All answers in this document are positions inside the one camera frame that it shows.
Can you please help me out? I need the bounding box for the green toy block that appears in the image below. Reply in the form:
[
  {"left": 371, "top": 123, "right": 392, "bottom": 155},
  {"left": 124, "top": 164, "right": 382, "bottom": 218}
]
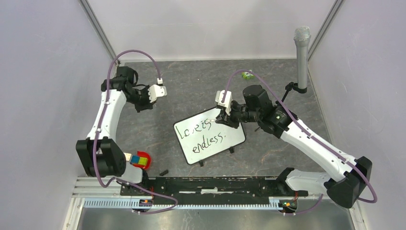
[{"left": 241, "top": 70, "right": 255, "bottom": 80}]

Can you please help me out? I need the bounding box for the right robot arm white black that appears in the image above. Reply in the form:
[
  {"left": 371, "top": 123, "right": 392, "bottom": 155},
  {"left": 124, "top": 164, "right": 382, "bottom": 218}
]
[{"left": 215, "top": 85, "right": 372, "bottom": 208}]

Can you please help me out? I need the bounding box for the white whiteboard black frame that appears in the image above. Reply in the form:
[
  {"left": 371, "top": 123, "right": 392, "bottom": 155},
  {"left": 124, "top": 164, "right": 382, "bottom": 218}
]
[{"left": 173, "top": 107, "right": 246, "bottom": 165}]

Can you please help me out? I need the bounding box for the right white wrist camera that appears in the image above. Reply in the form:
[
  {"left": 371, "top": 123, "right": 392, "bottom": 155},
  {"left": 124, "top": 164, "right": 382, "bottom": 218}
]
[{"left": 215, "top": 90, "right": 233, "bottom": 115}]

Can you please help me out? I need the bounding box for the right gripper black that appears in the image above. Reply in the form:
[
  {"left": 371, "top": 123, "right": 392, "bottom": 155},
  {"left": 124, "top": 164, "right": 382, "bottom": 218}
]
[{"left": 215, "top": 100, "right": 261, "bottom": 129}]

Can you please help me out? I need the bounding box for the black microphone stand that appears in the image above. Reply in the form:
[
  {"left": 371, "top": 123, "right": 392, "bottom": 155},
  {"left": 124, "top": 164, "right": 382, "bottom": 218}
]
[{"left": 257, "top": 82, "right": 309, "bottom": 138}]

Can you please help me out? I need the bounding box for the aluminium frame rail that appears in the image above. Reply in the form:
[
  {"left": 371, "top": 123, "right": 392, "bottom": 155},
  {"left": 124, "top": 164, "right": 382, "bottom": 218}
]
[{"left": 72, "top": 177, "right": 127, "bottom": 199}]

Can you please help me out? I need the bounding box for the purple cable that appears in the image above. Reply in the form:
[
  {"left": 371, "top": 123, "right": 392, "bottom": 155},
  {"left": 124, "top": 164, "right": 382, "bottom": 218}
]
[
  {"left": 92, "top": 49, "right": 178, "bottom": 216},
  {"left": 221, "top": 69, "right": 378, "bottom": 216}
]

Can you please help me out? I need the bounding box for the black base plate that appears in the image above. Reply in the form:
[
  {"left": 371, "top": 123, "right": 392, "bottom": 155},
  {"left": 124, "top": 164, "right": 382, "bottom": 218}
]
[{"left": 139, "top": 176, "right": 308, "bottom": 206}]

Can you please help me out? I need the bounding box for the white slotted cable duct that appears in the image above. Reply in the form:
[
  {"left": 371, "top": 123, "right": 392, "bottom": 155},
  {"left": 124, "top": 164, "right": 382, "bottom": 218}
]
[{"left": 83, "top": 196, "right": 283, "bottom": 210}]

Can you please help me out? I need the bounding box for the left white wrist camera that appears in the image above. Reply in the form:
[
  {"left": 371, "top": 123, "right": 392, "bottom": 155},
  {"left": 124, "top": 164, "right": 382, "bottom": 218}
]
[{"left": 148, "top": 78, "right": 168, "bottom": 104}]

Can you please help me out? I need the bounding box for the colourful cube block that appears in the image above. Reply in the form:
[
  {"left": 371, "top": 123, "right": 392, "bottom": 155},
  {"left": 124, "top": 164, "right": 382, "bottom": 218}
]
[{"left": 130, "top": 155, "right": 150, "bottom": 169}]

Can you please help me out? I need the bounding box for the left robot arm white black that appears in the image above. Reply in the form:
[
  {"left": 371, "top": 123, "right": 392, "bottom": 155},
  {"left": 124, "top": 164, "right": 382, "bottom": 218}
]
[{"left": 76, "top": 66, "right": 167, "bottom": 178}]

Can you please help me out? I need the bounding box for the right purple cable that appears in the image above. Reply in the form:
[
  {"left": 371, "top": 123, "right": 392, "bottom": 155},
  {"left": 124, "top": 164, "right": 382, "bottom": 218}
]
[{"left": 221, "top": 69, "right": 378, "bottom": 216}]

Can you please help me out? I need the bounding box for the red bowl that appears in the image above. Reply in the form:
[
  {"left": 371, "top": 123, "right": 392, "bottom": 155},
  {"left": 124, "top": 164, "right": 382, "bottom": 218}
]
[{"left": 130, "top": 151, "right": 152, "bottom": 170}]

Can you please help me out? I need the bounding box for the grey microphone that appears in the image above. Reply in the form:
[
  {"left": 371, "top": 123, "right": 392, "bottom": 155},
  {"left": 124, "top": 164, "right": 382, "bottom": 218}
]
[{"left": 293, "top": 26, "right": 311, "bottom": 93}]

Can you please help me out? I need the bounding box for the black marker cap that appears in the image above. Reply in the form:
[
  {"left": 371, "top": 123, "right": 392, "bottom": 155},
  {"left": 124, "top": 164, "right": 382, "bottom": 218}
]
[{"left": 159, "top": 170, "right": 169, "bottom": 176}]

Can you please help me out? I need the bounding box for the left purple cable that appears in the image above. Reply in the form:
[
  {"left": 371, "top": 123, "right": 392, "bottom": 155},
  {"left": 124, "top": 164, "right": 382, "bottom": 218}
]
[{"left": 92, "top": 49, "right": 178, "bottom": 216}]

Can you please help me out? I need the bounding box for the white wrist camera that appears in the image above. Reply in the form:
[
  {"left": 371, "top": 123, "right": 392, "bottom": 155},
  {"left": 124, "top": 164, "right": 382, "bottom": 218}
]
[
  {"left": 148, "top": 78, "right": 168, "bottom": 104},
  {"left": 215, "top": 90, "right": 233, "bottom": 115}
]

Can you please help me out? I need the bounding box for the beige wooden block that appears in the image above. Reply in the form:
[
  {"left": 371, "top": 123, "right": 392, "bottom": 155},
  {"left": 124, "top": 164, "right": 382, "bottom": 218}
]
[{"left": 124, "top": 153, "right": 133, "bottom": 162}]

